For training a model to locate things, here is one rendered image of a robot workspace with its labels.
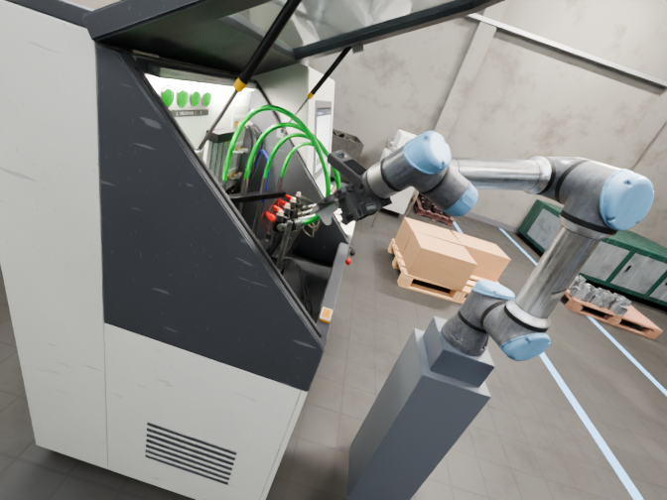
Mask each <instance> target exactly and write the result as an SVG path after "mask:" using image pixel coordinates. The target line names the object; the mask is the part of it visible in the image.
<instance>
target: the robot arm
mask: <svg viewBox="0 0 667 500"><path fill-rule="evenodd" d="M327 162H328V163H329V164H330V165H331V166H332V167H334V168H335V169H336V170H337V171H338V172H340V173H341V174H342V175H343V176H344V177H346V178H347V179H348V180H349V184H348V185H345V186H343V187H340V188H339V189H337V190H336V191H335V192H334V193H332V194H330V195H328V196H326V197H325V198H323V199H322V200H320V201H319V202H318V203H317V204H316V205H315V206H314V207H313V209H312V211H311V215H313V214H315V213H317V214H318V216H319V217H320V218H321V220H322V221H323V223H324V224H325V225H330V224H332V214H333V213H334V212H336V211H337V209H338V206H340V208H341V212H342V217H341V218H342V220H343V223H344V225H347V224H349V223H351V222H353V221H358V220H361V219H363V218H365V217H366V216H369V215H373V214H375V213H376V211H378V209H380V208H382V207H385V206H387V205H389V204H391V203H392V201H391V198H390V196H392V195H394V194H396V193H398V192H400V191H402V190H404V189H406V188H409V187H413V188H414V189H416V190H417V191H418V192H419V193H420V194H422V195H423V196H424V197H425V198H427V199H428V200H429V201H431V202H432V203H433V204H434V205H436V206H437V207H438V208H440V209H441V211H442V212H445V213H446V214H448V215H449V216H452V217H459V216H463V215H465V214H466V213H468V212H469V211H470V210H471V209H472V208H473V207H474V206H475V204H476V202H477V198H478V193H477V189H503V190H523V191H524V192H526V193H528V194H538V195H542V196H545V197H548V198H550V199H553V200H555V201H557V202H559V203H560V204H562V205H564V207H563V209H562V211H561V212H560V214H559V216H560V219H561V221H562V225H561V226H560V228H559V229H558V231H557V233H556V234H555V236H554V238H553V239H552V241H551V243H550V244H549V246H548V247H547V249H546V251H545V252H544V254H543V256H542V257H541V259H540V261H539V262H538V264H537V265H536V267H535V269H534V270H533V272H532V274H531V275H530V277H529V279H528V280H527V282H526V283H525V285H524V287H523V288H522V290H521V292H520V293H519V295H518V297H517V298H516V300H514V298H515V295H514V294H513V293H512V292H511V291H510V290H508V289H507V288H505V287H503V286H501V285H499V284H496V283H494V282H491V281H487V280H479V281H477V282H476V283H475V285H474V286H473V287H472V288H471V291H470V292H469V294H468V296H467V298H466V299H465V301H464V303H463V304H462V306H461V308H460V309H459V311H458V312H457V313H456V314H455V315H454V316H452V317H451V318H450V319H449V320H447V321H446V322H445V324H444V325H443V327H442V333H443V336H444V338H445V339H446V340H447V342H448V343H449V344H450V345H452V346H453V347H454V348H456V349H457V350H459V351H461V352H462V353H465V354H467V355H471V356H480V355H482V354H483V352H484V351H485V350H486V347H487V344H488V339H489V336H490V337H491V338H492V339H493V340H494V341H495V343H496V344H497V345H498V346H499V347H500V350H501V351H503V352H504V353H505V354H506V355H507V356H508V357H509V358H510V359H512V360H516V361H524V360H529V359H532V358H534V357H536V356H538V355H540V354H542V353H543V352H544V351H545V350H547V348H548V347H549V346H550V344H551V339H550V337H549V335H548V334H546V331H547V330H548V328H549V327H550V325H551V322H550V319H549V315H550V313H551V312H552V311H553V309H554V308H555V306H556V305H557V303H558V302H559V300H560V299H561V298H562V296H563V295H564V293H565V292H566V291H567V290H568V289H569V287H570V286H571V284H572V283H573V281H574V280H575V278H576V277H577V276H578V274H579V273H580V271H581V270H582V268H583V267H584V265H585V264H586V263H587V261H588V260H589V258H590V257H591V255H592V254H593V252H594V251H595V250H596V248H597V247H598V245H599V244H600V242H601V241H602V240H603V239H604V238H608V237H611V236H614V235H615V234H616V232H617V231H618V230H626V229H629V228H631V227H633V226H635V223H639V222H640V221H641V220H642V219H643V218H644V217H645V215H646V214H647V212H648V211H649V209H650V207H651V205H652V202H653V198H654V190H653V184H652V182H651V181H650V180H649V179H648V178H646V177H644V176H642V175H639V174H636V173H634V172H633V171H631V170H627V169H620V168H616V167H613V166H610V165H606V164H603V163H599V162H595V161H593V160H590V159H585V158H577V157H541V156H537V157H533V158H531V159H529V160H512V159H490V158H467V157H452V155H451V150H450V147H449V145H448V144H446V142H445V139H444V137H443V136H442V135H440V134H439V133H437V132H435V131H426V132H424V133H422V134H420V135H418V136H417V137H415V138H413V139H410V140H409V141H407V142H406V143H405V145H403V146H402V147H400V148H399V149H397V150H396V151H394V152H393V153H391V154H390V155H388V156H387V157H385V158H384V159H382V160H381V161H379V162H378V163H376V164H374V165H373V166H371V167H370V168H369V170H367V169H366V168H365V167H364V166H362V165H361V164H360V163H359V162H357V161H356V160H355V159H354V158H352V157H351V156H350V155H349V154H347V153H346V152H345V151H344V150H339V151H335V152H331V153H329V155H328V158H327ZM374 212H375V213H374Z"/></svg>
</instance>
